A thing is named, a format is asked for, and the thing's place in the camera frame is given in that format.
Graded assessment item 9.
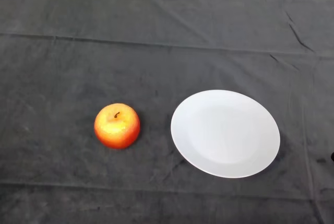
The white round plate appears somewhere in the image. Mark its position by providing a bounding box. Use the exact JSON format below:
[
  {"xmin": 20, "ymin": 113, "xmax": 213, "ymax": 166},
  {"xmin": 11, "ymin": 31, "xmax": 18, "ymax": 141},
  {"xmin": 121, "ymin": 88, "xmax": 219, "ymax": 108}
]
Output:
[{"xmin": 170, "ymin": 89, "xmax": 281, "ymax": 179}]

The red yellow apple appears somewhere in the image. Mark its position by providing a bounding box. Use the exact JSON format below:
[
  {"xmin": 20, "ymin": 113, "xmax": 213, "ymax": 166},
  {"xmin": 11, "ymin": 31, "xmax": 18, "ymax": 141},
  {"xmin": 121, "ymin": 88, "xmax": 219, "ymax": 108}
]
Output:
[{"xmin": 94, "ymin": 103, "xmax": 141, "ymax": 149}]

